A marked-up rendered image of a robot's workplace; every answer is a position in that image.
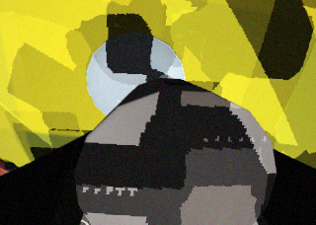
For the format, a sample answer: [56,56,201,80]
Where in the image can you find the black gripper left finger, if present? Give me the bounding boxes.
[0,131,92,225]

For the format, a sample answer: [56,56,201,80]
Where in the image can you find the small red toy car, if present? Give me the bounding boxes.
[0,162,16,175]

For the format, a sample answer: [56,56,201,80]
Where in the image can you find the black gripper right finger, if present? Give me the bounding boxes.
[257,149,316,225]

